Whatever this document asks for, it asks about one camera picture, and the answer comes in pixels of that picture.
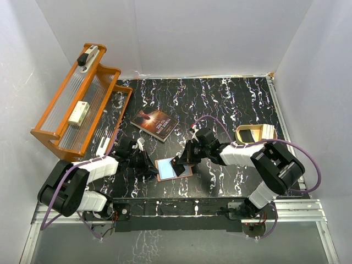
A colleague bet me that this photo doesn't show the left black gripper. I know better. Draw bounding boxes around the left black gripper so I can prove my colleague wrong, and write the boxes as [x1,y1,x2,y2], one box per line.
[127,148,158,175]

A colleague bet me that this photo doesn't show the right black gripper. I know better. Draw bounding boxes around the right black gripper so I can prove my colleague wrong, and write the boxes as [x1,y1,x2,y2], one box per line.
[178,140,210,164]

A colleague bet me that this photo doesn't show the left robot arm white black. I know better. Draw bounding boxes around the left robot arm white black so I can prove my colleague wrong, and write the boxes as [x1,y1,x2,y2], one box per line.
[37,136,158,219]

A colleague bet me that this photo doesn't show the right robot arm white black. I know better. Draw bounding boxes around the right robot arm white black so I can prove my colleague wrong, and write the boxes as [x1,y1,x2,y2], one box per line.
[170,128,305,218]

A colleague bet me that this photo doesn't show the stack of credit cards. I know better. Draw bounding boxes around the stack of credit cards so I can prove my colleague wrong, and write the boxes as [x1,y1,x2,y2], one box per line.
[261,124,277,139]

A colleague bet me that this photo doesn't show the dark paperback book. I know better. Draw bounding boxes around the dark paperback book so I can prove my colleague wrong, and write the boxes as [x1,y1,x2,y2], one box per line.
[130,106,179,142]

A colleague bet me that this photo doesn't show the beige oval tray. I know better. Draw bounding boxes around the beige oval tray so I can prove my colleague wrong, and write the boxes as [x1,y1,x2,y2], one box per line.
[235,124,264,145]

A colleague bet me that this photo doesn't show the orange wooden shelf rack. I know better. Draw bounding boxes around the orange wooden shelf rack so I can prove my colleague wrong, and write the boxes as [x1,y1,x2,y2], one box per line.
[31,43,133,162]

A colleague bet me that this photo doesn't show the small white green box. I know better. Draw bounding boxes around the small white green box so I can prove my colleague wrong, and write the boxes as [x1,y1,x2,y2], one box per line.
[68,101,90,127]

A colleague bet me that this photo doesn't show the black white stapler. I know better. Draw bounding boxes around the black white stapler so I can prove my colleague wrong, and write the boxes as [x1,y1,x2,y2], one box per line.
[77,45,100,73]

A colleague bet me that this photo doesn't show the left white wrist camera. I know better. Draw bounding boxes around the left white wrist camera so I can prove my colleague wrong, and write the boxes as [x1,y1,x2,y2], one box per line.
[137,137,145,151]

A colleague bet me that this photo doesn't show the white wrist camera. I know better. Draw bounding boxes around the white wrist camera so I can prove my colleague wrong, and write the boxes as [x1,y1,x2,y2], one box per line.
[189,124,198,140]
[137,137,145,151]

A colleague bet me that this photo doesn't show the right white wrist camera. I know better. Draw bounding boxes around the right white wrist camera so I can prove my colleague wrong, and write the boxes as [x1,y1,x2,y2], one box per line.
[189,124,198,140]

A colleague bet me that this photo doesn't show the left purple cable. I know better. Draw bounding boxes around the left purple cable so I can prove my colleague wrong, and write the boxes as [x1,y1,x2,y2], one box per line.
[40,129,127,240]

